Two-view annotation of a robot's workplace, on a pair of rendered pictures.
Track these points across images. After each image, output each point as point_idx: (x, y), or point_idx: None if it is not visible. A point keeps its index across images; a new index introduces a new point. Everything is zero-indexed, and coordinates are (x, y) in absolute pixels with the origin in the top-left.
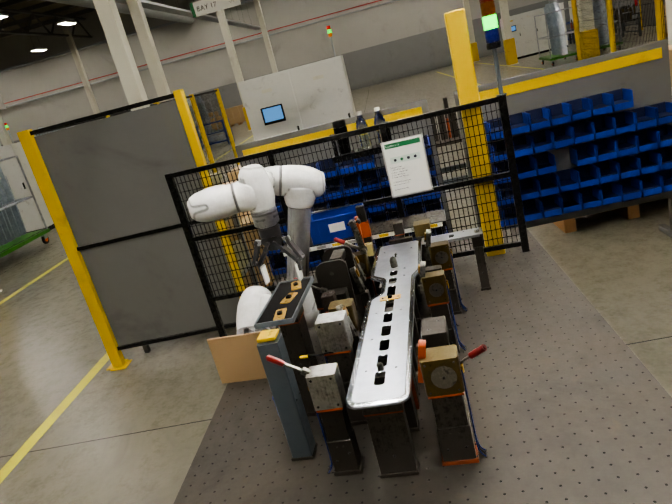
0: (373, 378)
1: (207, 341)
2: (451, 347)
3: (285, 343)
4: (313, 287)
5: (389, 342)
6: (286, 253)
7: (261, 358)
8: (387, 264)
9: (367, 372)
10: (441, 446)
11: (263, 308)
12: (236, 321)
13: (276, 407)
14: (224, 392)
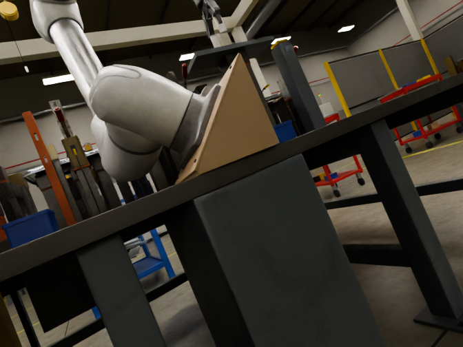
0: (274, 98)
1: (241, 56)
2: None
3: (256, 79)
4: (186, 82)
5: None
6: (212, 24)
7: (293, 50)
8: (98, 153)
9: (270, 98)
10: None
11: (247, 40)
12: (173, 86)
13: (310, 87)
14: (296, 137)
